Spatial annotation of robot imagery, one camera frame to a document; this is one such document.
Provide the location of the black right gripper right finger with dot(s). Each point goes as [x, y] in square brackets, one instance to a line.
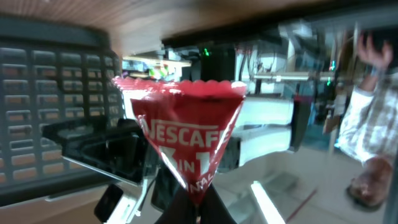
[212, 209]

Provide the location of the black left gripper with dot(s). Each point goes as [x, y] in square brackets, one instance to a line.
[118, 152]

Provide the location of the red Nescafe stick sachet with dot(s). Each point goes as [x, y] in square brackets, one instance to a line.
[188, 123]

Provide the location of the grey plastic mesh basket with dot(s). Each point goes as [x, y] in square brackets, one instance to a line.
[50, 73]

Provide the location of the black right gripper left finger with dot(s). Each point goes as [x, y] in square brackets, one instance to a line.
[180, 211]

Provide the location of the person in checked shirt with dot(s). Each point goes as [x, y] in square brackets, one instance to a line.
[368, 131]

